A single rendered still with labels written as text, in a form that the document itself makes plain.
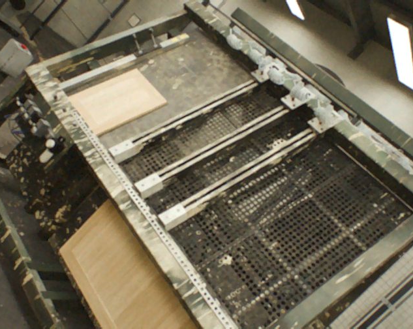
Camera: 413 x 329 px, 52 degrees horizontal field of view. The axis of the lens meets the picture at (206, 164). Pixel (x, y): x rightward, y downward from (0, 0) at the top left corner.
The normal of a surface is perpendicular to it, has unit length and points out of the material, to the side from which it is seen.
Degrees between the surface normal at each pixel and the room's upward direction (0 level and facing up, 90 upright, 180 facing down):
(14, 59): 90
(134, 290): 90
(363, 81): 90
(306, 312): 57
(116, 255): 90
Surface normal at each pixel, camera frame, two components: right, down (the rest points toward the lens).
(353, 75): -0.47, -0.33
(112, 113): 0.02, -0.62
